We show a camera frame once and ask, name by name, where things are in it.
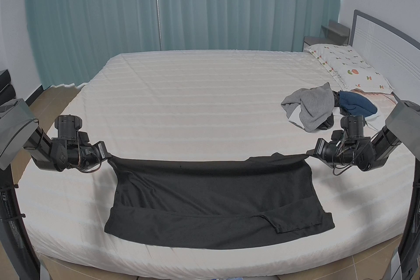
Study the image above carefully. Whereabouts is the white printed pillow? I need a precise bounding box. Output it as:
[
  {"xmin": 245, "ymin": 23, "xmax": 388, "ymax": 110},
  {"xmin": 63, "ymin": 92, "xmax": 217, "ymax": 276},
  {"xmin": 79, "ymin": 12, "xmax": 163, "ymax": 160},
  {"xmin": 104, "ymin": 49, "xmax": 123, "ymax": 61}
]
[{"xmin": 303, "ymin": 43, "xmax": 394, "ymax": 94}]

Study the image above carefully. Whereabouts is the black T-shirt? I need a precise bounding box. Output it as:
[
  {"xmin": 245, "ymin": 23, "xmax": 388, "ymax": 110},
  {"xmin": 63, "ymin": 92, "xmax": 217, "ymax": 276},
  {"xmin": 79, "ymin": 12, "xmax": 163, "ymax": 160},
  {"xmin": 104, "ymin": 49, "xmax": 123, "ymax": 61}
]
[{"xmin": 104, "ymin": 152, "xmax": 336, "ymax": 250}]

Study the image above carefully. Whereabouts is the grey garment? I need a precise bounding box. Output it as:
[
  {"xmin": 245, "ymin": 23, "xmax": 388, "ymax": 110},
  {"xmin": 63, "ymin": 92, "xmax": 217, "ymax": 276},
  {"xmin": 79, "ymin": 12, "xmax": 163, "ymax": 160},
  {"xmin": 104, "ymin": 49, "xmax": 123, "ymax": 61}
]
[{"xmin": 281, "ymin": 82, "xmax": 334, "ymax": 132}]

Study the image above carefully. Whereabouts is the bed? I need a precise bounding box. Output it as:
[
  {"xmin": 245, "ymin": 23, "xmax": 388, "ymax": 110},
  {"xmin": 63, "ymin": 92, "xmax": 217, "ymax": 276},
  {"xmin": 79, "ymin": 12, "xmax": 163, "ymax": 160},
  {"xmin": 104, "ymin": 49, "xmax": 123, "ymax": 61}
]
[{"xmin": 15, "ymin": 9, "xmax": 420, "ymax": 277}]

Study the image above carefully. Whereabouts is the grey bedside table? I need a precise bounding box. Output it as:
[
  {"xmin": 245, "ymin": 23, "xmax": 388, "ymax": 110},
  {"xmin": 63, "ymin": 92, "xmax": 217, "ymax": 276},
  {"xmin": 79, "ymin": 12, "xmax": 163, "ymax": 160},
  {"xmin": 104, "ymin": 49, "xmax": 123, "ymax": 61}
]
[{"xmin": 303, "ymin": 19, "xmax": 350, "ymax": 47}]

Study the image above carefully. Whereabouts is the black chest of drawers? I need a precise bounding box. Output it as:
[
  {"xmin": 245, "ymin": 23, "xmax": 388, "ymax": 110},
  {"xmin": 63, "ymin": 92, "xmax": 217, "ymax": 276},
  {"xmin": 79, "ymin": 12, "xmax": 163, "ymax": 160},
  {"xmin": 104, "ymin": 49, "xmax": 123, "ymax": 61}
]
[{"xmin": 0, "ymin": 69, "xmax": 17, "ymax": 105}]

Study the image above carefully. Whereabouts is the white garment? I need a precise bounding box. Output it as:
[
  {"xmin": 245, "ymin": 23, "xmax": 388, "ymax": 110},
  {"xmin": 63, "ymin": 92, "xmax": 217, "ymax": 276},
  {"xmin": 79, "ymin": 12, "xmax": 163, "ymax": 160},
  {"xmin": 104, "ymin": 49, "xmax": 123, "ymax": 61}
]
[
  {"xmin": 289, "ymin": 110, "xmax": 306, "ymax": 127},
  {"xmin": 361, "ymin": 111, "xmax": 382, "ymax": 130}
]

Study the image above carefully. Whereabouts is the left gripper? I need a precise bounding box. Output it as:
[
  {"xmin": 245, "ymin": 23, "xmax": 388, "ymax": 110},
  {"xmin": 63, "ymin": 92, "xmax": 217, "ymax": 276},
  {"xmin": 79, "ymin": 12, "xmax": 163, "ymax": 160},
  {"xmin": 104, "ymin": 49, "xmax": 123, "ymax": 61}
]
[{"xmin": 77, "ymin": 141, "xmax": 110, "ymax": 171}]

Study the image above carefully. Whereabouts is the black garment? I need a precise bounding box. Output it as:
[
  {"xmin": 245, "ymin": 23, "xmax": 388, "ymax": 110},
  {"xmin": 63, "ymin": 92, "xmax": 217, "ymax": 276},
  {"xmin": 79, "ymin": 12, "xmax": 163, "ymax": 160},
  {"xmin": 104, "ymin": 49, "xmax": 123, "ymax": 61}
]
[{"xmin": 320, "ymin": 90, "xmax": 342, "ymax": 131}]

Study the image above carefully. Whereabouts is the pale pink pillow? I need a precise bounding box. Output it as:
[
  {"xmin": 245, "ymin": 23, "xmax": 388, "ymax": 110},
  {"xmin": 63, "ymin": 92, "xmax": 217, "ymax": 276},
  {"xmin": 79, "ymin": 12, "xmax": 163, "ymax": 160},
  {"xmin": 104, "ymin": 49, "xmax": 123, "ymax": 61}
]
[{"xmin": 356, "ymin": 89, "xmax": 396, "ymax": 96}]

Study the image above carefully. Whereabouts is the dark blue garment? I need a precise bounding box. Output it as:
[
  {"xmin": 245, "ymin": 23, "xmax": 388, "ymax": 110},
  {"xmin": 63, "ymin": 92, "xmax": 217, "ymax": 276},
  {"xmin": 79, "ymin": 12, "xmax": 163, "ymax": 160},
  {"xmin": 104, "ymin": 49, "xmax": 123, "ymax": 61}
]
[{"xmin": 338, "ymin": 90, "xmax": 377, "ymax": 117}]

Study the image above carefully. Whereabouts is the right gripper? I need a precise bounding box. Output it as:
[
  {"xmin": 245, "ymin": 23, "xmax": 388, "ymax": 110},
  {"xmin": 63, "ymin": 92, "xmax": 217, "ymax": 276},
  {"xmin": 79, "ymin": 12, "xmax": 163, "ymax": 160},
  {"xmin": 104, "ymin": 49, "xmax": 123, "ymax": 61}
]
[{"xmin": 314, "ymin": 138, "xmax": 358, "ymax": 168}]

